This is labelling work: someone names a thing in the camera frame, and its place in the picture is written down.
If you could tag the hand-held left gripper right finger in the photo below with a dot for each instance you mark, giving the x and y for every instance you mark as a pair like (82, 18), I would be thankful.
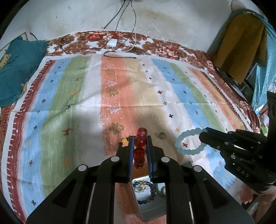
(151, 160)

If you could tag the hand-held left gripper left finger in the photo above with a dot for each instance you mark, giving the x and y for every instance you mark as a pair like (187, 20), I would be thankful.
(130, 160)

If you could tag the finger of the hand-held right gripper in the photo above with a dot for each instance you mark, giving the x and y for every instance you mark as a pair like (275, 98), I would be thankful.
(217, 131)
(210, 143)

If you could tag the green jade bangle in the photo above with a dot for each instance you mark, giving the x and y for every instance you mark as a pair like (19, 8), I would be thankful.
(160, 190)

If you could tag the rectangular metal tin box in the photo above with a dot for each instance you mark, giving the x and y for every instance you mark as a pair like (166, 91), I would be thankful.
(148, 212)

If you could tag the person's right hand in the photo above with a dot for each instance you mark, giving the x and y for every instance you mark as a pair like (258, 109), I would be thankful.
(246, 193)

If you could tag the striped colourful mat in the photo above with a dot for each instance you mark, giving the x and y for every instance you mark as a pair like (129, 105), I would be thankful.
(86, 97)

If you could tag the yellow hanging cloth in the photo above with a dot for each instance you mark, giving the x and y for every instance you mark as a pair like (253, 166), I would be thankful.
(241, 45)

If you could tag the white charger block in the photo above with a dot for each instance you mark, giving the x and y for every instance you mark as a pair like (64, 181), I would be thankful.
(111, 42)

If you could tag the teal pillow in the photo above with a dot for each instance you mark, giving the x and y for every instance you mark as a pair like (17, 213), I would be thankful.
(19, 69)

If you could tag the dark furniture frame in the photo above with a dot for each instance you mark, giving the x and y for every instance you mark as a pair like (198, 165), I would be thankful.
(235, 77)

